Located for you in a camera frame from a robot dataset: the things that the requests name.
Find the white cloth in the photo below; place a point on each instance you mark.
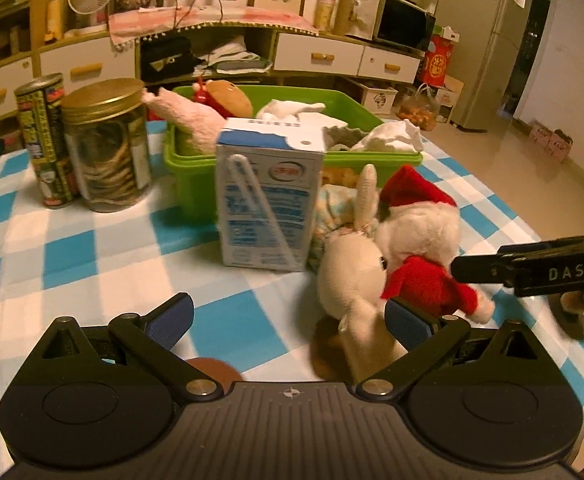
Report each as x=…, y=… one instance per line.
x=391, y=135
x=284, y=110

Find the blue and white milk carton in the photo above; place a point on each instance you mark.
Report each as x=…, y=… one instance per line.
x=267, y=210

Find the white cutout crate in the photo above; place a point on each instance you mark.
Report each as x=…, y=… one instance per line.
x=371, y=96

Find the black microwave oven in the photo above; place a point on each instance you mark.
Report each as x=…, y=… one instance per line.
x=404, y=25

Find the green plastic bin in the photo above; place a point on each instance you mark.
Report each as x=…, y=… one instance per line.
x=192, y=180

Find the floral patterned cloth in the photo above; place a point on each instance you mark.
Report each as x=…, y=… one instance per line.
x=332, y=205

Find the brown round disc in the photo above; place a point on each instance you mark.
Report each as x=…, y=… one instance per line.
x=217, y=372

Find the cardboard box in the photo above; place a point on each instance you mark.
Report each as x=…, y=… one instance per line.
x=449, y=97

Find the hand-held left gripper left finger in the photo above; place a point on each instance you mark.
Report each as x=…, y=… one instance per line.
x=172, y=317

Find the santa plush toy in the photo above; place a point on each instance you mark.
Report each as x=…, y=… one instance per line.
x=421, y=230

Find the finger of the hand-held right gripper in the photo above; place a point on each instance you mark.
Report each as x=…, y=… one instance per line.
x=481, y=267

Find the pink boxes on floor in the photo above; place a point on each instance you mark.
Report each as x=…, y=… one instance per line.
x=549, y=140

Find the silver refrigerator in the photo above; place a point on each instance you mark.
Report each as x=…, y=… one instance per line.
x=481, y=45

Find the plastic bag of oranges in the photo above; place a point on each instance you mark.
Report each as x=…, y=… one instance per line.
x=419, y=110

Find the wooden wall cabinet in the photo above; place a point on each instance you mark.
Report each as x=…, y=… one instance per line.
x=252, y=45

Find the black bag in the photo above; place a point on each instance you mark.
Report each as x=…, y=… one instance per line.
x=169, y=57

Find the blue checkered blanket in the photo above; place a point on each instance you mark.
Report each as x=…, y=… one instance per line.
x=122, y=260

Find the pink plush toy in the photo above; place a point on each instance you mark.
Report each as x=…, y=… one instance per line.
x=187, y=115

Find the red gift box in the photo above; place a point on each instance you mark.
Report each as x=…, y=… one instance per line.
x=436, y=62

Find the cream rabbit plush toy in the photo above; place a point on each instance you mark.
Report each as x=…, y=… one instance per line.
x=347, y=265

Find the brown-headed doll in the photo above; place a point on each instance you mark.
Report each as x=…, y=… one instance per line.
x=229, y=97

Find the glass jar with gold lid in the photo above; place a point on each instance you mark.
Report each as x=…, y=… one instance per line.
x=107, y=160

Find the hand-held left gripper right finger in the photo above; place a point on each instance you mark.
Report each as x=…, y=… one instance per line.
x=406, y=327

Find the pink cloth runner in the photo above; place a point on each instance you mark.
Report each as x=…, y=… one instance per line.
x=222, y=17

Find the yellow bottle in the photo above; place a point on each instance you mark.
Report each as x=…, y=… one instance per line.
x=56, y=20

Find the printed tin can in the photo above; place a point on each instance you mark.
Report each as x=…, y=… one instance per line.
x=42, y=135

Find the grey plush toy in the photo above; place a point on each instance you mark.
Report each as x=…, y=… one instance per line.
x=344, y=137

